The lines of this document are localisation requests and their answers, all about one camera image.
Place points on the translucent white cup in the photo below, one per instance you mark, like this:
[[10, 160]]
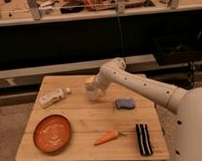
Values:
[[91, 91]]

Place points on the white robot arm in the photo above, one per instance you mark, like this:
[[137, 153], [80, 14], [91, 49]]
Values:
[[186, 104]]

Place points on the black white striped cloth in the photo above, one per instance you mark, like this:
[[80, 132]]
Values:
[[145, 147]]

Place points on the orange toy carrot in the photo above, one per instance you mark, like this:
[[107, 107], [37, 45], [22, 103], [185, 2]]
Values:
[[109, 136]]

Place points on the long workbench shelf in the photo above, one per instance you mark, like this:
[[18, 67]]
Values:
[[25, 12]]

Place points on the wooden table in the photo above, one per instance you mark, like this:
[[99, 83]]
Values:
[[91, 119]]

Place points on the orange plate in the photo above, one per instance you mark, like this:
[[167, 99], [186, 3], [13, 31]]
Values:
[[52, 133]]

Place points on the blue sponge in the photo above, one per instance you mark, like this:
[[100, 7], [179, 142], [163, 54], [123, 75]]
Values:
[[124, 103]]

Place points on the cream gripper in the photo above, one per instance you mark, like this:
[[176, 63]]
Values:
[[90, 84]]

